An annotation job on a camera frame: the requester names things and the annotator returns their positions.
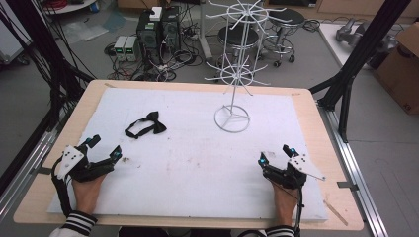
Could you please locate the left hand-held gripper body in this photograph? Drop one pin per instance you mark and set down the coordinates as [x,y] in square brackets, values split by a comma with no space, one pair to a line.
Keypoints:
[80,166]

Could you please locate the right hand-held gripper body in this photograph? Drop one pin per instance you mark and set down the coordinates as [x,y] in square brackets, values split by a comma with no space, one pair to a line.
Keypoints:
[290,176]

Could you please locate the black bow tie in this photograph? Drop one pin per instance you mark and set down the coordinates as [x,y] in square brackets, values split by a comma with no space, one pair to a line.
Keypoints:
[154,122]

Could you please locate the person's left hand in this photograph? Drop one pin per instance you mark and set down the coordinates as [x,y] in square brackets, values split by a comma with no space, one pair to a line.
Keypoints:
[86,194]

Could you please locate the person's right hand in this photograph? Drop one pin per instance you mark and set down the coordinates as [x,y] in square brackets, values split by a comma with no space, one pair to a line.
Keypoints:
[285,205]

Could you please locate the black tape strip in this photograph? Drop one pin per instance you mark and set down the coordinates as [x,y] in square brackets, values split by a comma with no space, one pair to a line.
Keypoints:
[347,186]
[44,171]

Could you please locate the person's right striped sleeve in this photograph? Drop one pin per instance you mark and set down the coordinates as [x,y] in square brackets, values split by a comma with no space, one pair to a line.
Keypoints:
[280,231]

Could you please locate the person's striped sleeve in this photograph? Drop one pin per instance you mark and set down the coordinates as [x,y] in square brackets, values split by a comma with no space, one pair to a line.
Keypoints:
[79,223]
[280,231]

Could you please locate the person's left striped sleeve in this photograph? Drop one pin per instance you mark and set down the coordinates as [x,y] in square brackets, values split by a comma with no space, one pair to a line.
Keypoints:
[79,223]

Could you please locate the thin wooden stick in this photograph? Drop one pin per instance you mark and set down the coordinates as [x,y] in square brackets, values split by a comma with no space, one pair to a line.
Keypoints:
[336,213]

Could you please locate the white foam mat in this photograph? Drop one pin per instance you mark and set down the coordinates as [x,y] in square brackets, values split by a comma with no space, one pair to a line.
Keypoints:
[197,171]

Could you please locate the person's dark clothing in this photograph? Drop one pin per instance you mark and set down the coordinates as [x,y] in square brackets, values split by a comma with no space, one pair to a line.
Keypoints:
[171,232]

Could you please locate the grey bench power supply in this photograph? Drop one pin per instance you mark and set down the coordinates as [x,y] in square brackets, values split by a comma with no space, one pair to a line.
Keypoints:
[120,47]
[132,48]

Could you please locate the black computer tower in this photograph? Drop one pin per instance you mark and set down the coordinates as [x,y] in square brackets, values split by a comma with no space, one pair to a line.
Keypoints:
[171,29]
[148,36]

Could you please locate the black round stool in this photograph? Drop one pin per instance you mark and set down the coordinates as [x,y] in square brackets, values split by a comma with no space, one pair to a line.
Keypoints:
[237,36]
[290,18]

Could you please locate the brown cardboard box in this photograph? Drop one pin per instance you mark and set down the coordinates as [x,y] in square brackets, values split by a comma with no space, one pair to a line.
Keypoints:
[400,72]

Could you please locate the round white table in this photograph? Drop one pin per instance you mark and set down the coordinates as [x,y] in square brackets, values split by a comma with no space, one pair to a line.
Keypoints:
[67,6]

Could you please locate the grey machine part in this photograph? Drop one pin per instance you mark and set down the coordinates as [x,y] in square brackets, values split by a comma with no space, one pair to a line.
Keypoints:
[359,31]

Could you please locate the white box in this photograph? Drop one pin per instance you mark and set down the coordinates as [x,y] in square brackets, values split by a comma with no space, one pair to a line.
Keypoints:
[155,14]

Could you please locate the aluminium rail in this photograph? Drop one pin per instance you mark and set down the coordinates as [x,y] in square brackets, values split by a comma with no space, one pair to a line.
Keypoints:
[355,164]
[26,164]

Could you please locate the black metal frame post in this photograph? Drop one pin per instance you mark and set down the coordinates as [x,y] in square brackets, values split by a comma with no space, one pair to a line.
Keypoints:
[359,56]
[36,36]

